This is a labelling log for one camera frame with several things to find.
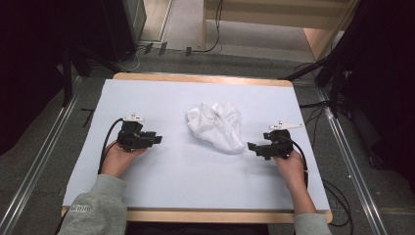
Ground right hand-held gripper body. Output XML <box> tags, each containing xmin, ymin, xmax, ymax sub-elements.
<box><xmin>257</xmin><ymin>120</ymin><xmax>304</xmax><ymax>162</ymax></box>

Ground light wooden shelf unit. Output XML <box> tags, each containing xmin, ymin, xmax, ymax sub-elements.
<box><xmin>202</xmin><ymin>0</ymin><xmax>360</xmax><ymax>62</ymax></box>

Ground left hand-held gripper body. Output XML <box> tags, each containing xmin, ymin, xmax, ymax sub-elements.
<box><xmin>115</xmin><ymin>113</ymin><xmax>155</xmax><ymax>153</ymax></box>

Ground aluminium floor rail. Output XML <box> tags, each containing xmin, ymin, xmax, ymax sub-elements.
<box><xmin>316</xmin><ymin>87</ymin><xmax>390</xmax><ymax>235</ymax></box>
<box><xmin>0</xmin><ymin>75</ymin><xmax>82</xmax><ymax>235</ymax></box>

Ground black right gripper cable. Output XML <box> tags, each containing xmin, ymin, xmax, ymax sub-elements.
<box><xmin>289</xmin><ymin>138</ymin><xmax>309</xmax><ymax>190</ymax></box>

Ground white floor cable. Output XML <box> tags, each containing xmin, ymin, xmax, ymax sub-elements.
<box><xmin>119</xmin><ymin>46</ymin><xmax>147</xmax><ymax>72</ymax></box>

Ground white table mat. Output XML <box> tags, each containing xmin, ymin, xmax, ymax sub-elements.
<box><xmin>62</xmin><ymin>78</ymin><xmax>331</xmax><ymax>212</ymax></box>

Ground person's right hand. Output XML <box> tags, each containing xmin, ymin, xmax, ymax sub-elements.
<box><xmin>273</xmin><ymin>150</ymin><xmax>308</xmax><ymax>194</ymax></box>

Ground white mesh laundry bag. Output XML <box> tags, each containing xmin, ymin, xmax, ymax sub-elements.
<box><xmin>185</xmin><ymin>101</ymin><xmax>247</xmax><ymax>155</ymax></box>

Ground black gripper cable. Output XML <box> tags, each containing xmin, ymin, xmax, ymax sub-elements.
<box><xmin>97</xmin><ymin>117</ymin><xmax>125</xmax><ymax>176</ymax></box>
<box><xmin>289</xmin><ymin>138</ymin><xmax>309</xmax><ymax>190</ymax></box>

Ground black curtain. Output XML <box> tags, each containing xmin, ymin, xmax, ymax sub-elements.
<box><xmin>339</xmin><ymin>0</ymin><xmax>415</xmax><ymax>194</ymax></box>
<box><xmin>0</xmin><ymin>0</ymin><xmax>111</xmax><ymax>157</ymax></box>

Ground black floor cable loop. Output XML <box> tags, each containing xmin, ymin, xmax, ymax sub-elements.
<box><xmin>322</xmin><ymin>177</ymin><xmax>355</xmax><ymax>228</ymax></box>

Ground black hanging cable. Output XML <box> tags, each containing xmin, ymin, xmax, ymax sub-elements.
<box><xmin>191</xmin><ymin>0</ymin><xmax>225</xmax><ymax>54</ymax></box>

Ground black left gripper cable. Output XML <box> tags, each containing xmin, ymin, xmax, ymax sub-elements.
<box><xmin>97</xmin><ymin>117</ymin><xmax>125</xmax><ymax>176</ymax></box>

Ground dark cabinet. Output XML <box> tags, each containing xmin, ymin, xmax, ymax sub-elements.
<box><xmin>101</xmin><ymin>0</ymin><xmax>148</xmax><ymax>64</ymax></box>

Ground black floor cables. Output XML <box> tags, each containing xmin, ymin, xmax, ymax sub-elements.
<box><xmin>293</xmin><ymin>62</ymin><xmax>331</xmax><ymax>146</ymax></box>

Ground person's left hand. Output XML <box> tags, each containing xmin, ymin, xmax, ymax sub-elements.
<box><xmin>101</xmin><ymin>140</ymin><xmax>149</xmax><ymax>179</ymax></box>

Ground black metal stand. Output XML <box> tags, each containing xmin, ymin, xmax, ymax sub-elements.
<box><xmin>60</xmin><ymin>38</ymin><xmax>99</xmax><ymax>108</ymax></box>
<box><xmin>278</xmin><ymin>0</ymin><xmax>363</xmax><ymax>118</ymax></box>

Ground wooden table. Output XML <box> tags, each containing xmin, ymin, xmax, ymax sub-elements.
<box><xmin>61</xmin><ymin>71</ymin><xmax>334</xmax><ymax>225</ymax></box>

